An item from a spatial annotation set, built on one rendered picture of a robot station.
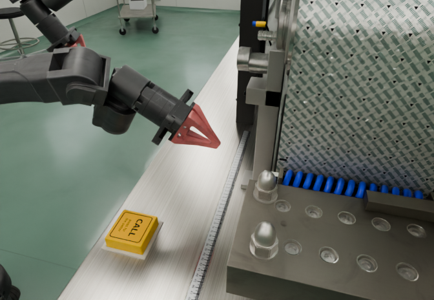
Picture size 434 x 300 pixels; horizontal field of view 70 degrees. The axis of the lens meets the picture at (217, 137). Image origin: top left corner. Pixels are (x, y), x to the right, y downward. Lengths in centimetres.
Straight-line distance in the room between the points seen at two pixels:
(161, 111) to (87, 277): 29
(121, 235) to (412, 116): 49
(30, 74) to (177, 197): 35
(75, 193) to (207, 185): 152
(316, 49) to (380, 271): 28
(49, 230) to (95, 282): 142
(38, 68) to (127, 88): 13
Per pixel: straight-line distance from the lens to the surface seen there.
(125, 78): 52
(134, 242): 57
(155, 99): 51
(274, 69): 53
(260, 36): 48
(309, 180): 51
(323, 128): 49
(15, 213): 217
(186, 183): 69
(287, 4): 47
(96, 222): 192
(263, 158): 63
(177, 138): 53
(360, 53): 44
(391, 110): 48
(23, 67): 54
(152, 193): 68
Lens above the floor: 137
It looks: 34 degrees down
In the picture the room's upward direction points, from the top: straight up
